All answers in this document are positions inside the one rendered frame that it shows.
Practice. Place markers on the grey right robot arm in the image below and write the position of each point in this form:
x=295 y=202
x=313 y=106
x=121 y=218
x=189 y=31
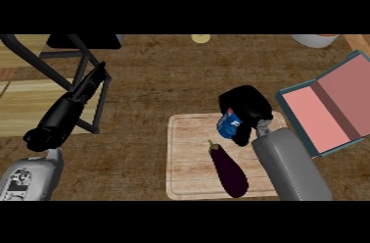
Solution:
x=289 y=165

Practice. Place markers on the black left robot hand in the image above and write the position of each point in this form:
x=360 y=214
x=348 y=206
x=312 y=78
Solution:
x=62 y=113

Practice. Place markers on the black metal frame rack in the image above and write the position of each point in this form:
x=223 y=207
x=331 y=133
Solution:
x=58 y=70

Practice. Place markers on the pink box with teal rim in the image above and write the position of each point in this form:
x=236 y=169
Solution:
x=332 y=103

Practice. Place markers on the grey round container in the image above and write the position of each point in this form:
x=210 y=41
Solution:
x=316 y=40

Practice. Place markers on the dark purple eggplant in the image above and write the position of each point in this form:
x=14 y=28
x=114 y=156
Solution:
x=231 y=173

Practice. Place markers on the pale wooden cutting board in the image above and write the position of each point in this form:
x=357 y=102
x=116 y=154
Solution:
x=192 y=175

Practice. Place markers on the pale yellow round object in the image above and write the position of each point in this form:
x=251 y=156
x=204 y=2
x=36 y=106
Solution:
x=201 y=38

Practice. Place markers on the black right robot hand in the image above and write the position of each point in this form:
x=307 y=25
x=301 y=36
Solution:
x=248 y=101

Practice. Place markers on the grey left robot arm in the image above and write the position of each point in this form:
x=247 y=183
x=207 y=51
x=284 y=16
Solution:
x=31 y=178

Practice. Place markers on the black flat panel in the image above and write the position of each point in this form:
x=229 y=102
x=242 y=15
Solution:
x=85 y=41

